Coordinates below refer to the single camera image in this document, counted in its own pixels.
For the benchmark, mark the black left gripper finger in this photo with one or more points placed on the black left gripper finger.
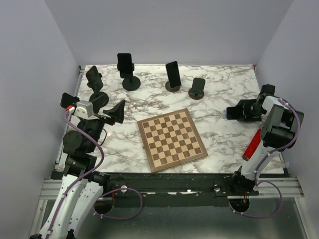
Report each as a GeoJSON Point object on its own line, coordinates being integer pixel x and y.
{"type": "Point", "coordinates": [117, 115]}
{"type": "Point", "coordinates": [120, 105]}

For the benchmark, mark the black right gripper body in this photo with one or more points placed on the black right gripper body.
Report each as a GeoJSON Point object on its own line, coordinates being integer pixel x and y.
{"type": "Point", "coordinates": [250, 110]}

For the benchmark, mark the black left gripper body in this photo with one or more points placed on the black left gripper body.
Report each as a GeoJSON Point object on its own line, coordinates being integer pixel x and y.
{"type": "Point", "coordinates": [95, 127]}

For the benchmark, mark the black round phone stand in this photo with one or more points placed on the black round phone stand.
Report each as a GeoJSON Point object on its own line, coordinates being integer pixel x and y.
{"type": "Point", "coordinates": [99, 100]}
{"type": "Point", "coordinates": [130, 82]}

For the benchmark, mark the dark blue phone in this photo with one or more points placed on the dark blue phone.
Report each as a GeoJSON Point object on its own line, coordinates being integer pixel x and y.
{"type": "Point", "coordinates": [234, 113]}

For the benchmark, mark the black phone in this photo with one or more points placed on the black phone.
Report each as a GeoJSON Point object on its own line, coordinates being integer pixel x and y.
{"type": "Point", "coordinates": [68, 100]}

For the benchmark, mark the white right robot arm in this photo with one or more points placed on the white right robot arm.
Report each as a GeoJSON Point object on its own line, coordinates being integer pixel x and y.
{"type": "Point", "coordinates": [279, 132]}

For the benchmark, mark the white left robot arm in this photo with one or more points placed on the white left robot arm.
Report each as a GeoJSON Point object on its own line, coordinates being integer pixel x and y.
{"type": "Point", "coordinates": [81, 183]}

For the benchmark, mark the round wooden phone stand right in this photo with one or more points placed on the round wooden phone stand right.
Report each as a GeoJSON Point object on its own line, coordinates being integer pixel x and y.
{"type": "Point", "coordinates": [196, 91]}

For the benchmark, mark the red toy microphone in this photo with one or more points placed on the red toy microphone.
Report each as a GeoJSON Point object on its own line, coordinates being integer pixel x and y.
{"type": "Point", "coordinates": [250, 150]}

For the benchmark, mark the wooden chessboard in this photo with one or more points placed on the wooden chessboard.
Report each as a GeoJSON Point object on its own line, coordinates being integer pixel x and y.
{"type": "Point", "coordinates": [171, 140]}

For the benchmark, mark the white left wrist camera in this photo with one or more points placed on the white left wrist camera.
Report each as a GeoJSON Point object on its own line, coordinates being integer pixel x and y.
{"type": "Point", "coordinates": [84, 109]}

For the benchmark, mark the aluminium front rail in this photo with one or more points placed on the aluminium front rail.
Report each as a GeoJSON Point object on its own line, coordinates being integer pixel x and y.
{"type": "Point", "coordinates": [268, 188]}

